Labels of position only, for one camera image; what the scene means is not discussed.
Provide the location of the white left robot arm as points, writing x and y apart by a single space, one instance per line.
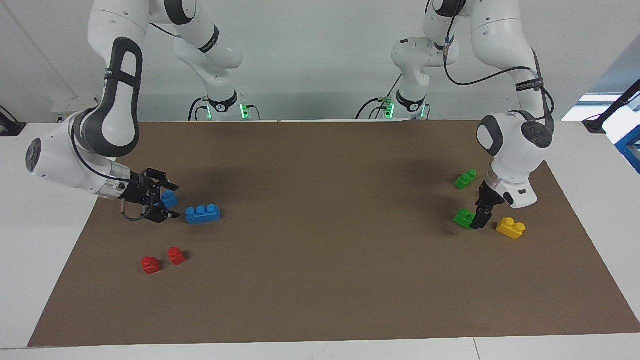
510 150

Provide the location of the yellow two-stud toy brick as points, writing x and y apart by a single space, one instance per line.
510 228

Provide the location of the green two-stud toy brick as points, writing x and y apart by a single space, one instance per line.
465 179
462 218

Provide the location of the white power box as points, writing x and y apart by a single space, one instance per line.
67 107

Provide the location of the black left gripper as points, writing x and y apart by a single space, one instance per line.
491 197

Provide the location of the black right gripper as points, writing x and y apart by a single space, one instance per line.
137 196

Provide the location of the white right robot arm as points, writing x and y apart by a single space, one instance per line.
55 160

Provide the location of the blue three-stud toy brick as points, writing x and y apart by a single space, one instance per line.
202 215
171 200

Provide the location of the red one-stud toy brick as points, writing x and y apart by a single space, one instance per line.
150 265
176 256

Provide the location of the black table clamp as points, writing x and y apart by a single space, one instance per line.
10 127

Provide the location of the blue metal frame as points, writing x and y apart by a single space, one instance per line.
631 150

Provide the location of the brown paper table mat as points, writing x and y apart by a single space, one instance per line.
320 280

